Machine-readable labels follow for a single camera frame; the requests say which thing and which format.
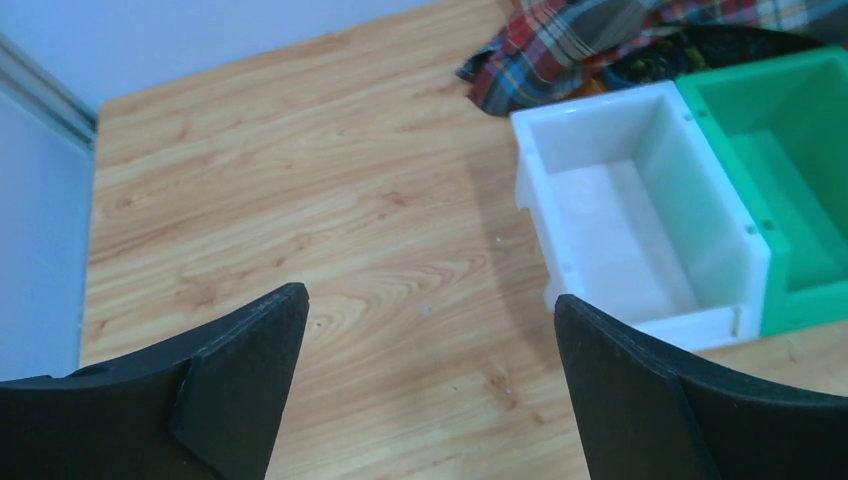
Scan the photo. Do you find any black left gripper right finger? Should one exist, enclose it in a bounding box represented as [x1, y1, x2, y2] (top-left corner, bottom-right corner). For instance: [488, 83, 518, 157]
[554, 294, 847, 479]

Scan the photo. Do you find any plaid flannel shirt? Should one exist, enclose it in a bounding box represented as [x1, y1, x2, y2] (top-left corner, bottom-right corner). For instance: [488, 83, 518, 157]
[456, 1, 847, 117]

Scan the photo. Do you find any green plastic bin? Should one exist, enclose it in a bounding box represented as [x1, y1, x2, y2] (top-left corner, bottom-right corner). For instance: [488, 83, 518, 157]
[676, 46, 847, 336]

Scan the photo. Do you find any white plastic bin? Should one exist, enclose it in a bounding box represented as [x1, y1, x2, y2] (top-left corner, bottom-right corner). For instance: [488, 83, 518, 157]
[510, 81, 771, 351]

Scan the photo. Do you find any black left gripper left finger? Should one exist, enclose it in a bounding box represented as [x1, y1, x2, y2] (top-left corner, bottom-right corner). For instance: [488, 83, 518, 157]
[1, 283, 309, 479]

